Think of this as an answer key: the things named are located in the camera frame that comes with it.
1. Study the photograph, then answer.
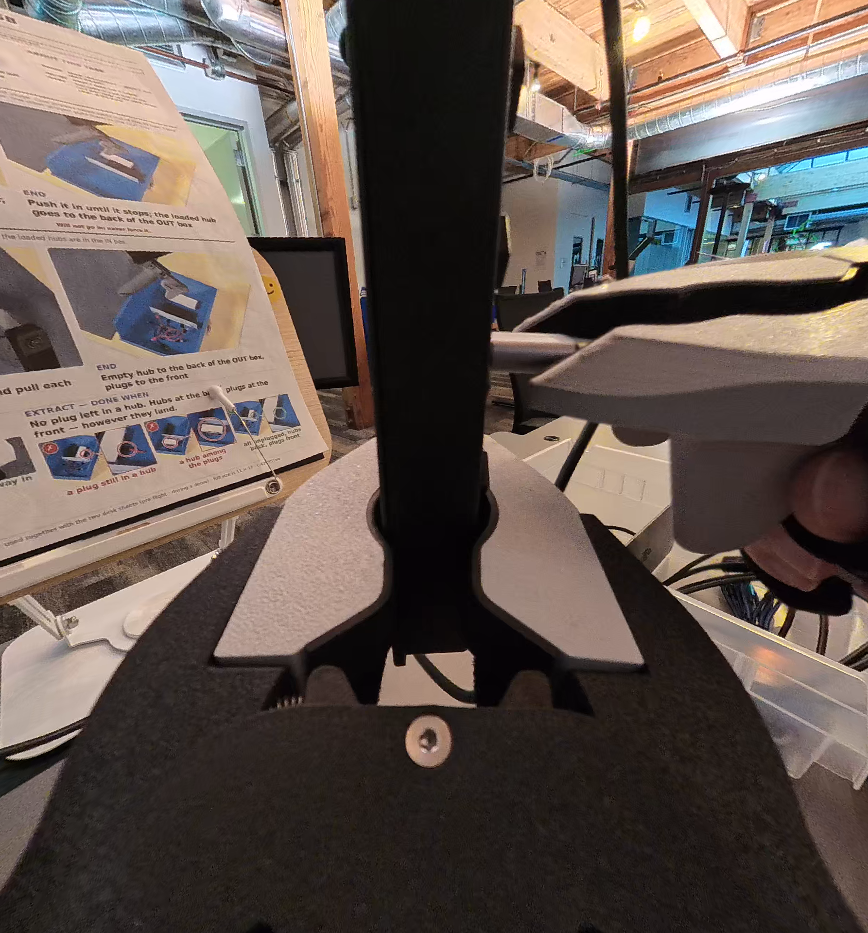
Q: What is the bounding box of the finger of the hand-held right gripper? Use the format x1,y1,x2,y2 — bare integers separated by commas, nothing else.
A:
518,292,868,449
513,242,868,341

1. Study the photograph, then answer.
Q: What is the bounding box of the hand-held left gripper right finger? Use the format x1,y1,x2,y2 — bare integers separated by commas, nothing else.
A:
474,437,646,672

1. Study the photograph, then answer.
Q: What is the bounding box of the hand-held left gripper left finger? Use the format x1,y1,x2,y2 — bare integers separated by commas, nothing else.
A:
214,439,395,668

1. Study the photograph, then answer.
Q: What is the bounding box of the clear plastic bin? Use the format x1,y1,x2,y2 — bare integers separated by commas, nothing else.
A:
492,426,868,793

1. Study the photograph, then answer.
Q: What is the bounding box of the black cable with grey plugs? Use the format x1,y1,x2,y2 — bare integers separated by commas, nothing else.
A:
491,331,590,375

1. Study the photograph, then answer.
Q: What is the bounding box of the black usb hub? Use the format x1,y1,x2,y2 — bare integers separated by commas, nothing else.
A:
345,0,517,666

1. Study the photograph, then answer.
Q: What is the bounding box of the person's right hand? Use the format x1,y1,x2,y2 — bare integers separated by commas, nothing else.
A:
746,446,868,622

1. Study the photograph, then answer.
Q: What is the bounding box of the black chair with grey seat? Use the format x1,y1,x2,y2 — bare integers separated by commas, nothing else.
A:
494,286,568,436

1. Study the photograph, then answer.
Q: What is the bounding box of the instruction sheet on stand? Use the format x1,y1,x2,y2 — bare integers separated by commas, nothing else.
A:
0,246,334,615

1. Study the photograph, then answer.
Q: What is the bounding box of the black monitor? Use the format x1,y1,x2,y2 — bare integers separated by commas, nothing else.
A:
248,237,360,391

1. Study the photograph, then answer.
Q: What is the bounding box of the white stand base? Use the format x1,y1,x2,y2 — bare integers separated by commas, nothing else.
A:
0,510,240,760

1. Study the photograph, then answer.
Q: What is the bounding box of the printed instruction sheet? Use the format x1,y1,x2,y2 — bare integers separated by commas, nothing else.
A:
0,7,327,578

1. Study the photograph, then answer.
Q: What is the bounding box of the black cable bundle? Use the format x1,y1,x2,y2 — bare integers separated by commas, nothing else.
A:
660,554,868,709

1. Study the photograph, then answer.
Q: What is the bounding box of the long spiral silver duct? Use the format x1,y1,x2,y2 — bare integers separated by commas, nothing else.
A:
586,62,868,152

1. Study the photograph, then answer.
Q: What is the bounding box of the galvanised rectangular air duct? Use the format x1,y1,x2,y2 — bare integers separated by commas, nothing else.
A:
510,91,611,152

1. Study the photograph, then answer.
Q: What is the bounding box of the wooden post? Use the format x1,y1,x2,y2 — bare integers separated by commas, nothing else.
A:
281,0,377,432

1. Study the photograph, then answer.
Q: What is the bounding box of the large round silver duct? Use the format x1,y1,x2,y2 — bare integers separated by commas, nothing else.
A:
26,0,351,81

